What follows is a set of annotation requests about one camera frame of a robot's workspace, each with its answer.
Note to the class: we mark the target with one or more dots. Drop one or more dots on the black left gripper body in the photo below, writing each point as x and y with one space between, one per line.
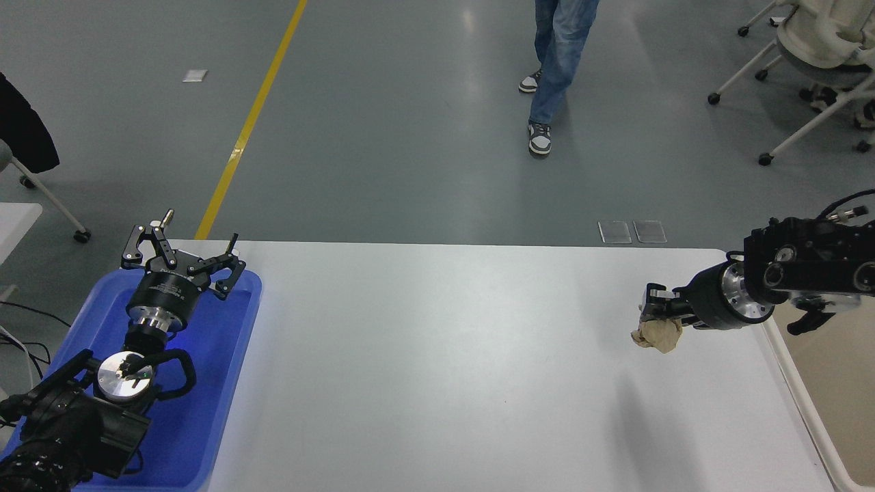
164 292

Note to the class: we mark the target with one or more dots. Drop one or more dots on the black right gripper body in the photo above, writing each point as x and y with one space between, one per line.
707 301

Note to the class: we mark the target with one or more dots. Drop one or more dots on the tan paper ball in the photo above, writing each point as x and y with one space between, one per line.
660 335

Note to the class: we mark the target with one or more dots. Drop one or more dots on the clear floor plate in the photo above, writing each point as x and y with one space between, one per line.
615 232
649 231

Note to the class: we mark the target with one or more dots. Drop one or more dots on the grey chair with castors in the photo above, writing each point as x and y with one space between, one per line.
82 235

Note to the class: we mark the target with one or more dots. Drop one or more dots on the blue plastic tray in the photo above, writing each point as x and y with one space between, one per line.
205 383

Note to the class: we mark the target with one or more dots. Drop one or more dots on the small white side table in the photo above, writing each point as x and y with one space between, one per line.
15 225

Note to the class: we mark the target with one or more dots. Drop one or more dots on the large pale bin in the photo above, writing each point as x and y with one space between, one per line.
841 396

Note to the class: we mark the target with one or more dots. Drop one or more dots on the white paper scrap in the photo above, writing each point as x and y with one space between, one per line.
195 76

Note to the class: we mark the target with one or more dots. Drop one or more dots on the walking person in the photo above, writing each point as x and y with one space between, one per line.
557 61

